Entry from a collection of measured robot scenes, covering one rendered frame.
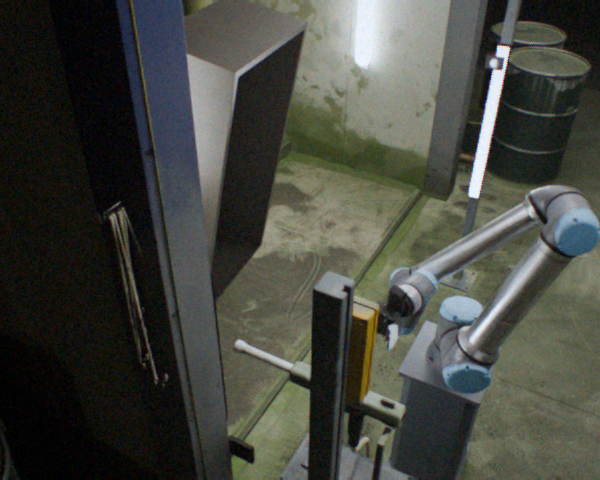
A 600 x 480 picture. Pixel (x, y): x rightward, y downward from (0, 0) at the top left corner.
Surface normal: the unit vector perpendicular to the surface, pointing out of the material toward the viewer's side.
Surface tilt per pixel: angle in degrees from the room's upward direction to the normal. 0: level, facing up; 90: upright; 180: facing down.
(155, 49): 90
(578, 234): 83
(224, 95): 90
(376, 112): 90
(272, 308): 0
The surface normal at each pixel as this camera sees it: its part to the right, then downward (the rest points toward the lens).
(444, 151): -0.49, 0.52
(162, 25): 0.87, 0.29
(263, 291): 0.00, -0.81
